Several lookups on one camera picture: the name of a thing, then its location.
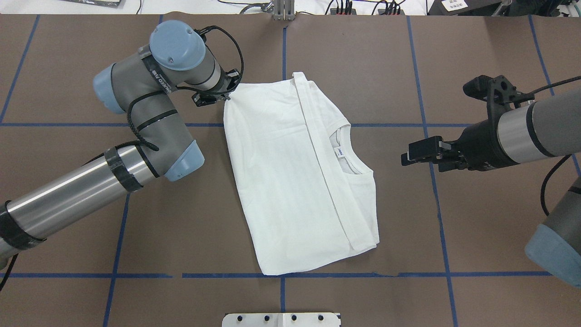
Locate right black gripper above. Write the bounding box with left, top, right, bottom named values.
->
left=401, top=118, right=517, bottom=172

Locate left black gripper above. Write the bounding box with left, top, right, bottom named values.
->
left=192, top=69, right=241, bottom=107

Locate white long-sleeve printed shirt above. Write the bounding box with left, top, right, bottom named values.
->
left=224, top=72, right=380, bottom=276

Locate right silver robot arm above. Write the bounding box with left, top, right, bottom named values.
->
left=401, top=82, right=581, bottom=288

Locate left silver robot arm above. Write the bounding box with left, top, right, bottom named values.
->
left=1, top=15, right=253, bottom=274

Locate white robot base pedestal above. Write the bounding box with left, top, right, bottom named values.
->
left=222, top=312, right=342, bottom=327

